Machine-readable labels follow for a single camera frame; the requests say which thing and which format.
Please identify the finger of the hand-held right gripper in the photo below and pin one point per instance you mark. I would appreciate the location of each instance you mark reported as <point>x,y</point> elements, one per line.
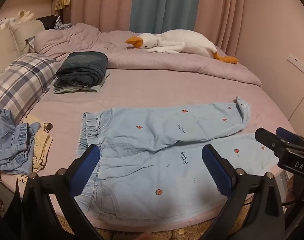
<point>289,135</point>
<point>269,140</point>

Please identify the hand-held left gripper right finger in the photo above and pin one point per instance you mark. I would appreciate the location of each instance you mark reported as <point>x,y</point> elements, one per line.
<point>214,167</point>

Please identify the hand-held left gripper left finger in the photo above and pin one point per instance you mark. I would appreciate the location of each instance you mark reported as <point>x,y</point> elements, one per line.
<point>85,170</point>

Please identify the light blue strawberry print pants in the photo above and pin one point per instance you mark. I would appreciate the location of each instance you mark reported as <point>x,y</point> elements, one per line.
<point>152,155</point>

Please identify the beige printed garment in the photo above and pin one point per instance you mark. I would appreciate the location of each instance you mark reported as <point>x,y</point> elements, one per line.
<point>42,145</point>

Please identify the blue denim shorts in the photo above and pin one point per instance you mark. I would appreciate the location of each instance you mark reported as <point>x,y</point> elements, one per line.
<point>9,145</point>

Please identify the folded green garment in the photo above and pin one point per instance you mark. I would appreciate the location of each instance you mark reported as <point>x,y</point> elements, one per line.
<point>74,89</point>

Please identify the bed with pink sheet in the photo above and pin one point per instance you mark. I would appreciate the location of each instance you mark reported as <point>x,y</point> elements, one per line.
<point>167,92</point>

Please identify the folded dark jeans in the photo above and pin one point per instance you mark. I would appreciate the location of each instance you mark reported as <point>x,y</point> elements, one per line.
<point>84,67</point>

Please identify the plaid pillow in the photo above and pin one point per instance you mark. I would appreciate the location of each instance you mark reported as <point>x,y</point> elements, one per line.
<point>19,82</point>

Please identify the lilac duvet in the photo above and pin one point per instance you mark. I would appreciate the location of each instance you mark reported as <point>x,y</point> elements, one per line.
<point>152,55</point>

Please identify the white goose plush toy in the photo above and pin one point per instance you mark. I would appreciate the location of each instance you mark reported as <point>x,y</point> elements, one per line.
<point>182,41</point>

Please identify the pink curtain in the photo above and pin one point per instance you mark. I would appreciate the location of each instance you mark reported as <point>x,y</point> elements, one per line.
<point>217,10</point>
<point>102,2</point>

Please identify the plaid shirt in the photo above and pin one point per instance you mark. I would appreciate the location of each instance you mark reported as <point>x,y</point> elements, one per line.
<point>63,25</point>

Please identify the cream pillow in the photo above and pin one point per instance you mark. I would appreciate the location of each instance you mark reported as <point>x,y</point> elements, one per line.
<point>24,33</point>

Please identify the dark garment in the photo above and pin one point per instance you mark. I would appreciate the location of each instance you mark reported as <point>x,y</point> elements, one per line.
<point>48,21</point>

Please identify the small white plush toy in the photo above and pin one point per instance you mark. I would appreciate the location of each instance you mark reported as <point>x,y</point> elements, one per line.
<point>23,15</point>

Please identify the blue curtain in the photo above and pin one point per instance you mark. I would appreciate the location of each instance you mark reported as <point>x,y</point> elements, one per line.
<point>162,5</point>

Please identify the white wall socket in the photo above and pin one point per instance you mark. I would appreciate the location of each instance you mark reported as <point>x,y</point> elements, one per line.
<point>298,61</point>

